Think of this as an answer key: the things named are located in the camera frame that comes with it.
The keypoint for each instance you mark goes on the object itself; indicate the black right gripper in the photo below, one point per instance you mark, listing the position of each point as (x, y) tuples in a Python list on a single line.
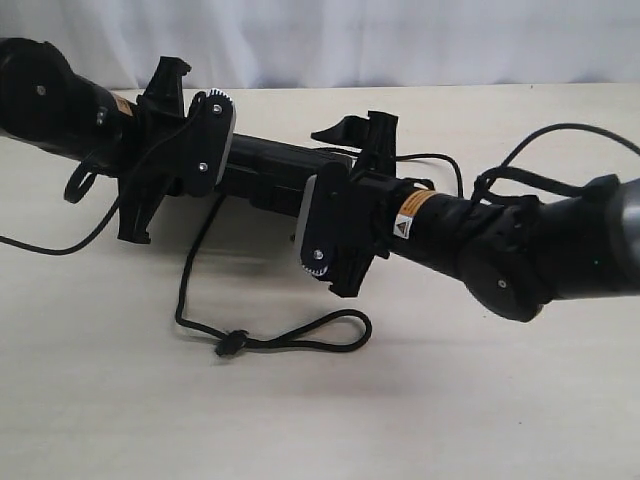
[(371, 181)]

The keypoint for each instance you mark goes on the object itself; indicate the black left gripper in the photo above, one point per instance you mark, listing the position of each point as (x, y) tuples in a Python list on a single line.
[(152, 154)]

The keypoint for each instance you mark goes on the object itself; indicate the black plastic carrying case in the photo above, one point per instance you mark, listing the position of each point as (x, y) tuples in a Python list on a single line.
[(272, 175)]

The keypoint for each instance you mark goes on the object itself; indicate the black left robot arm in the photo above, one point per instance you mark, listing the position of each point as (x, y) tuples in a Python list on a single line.
[(44, 103)]

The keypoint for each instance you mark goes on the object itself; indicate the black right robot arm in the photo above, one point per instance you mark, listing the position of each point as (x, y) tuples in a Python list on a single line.
[(518, 242)]

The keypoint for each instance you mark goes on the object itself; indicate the white backdrop curtain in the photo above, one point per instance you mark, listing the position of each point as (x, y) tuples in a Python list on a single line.
[(328, 44)]

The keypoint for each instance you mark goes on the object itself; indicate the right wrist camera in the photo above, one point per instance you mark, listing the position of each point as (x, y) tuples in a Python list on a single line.
[(316, 227)]

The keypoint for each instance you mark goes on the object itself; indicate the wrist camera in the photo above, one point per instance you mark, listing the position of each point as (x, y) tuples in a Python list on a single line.
[(316, 227), (208, 138)]

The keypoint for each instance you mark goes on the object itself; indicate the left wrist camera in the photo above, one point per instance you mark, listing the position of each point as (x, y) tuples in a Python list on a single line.
[(208, 138)]

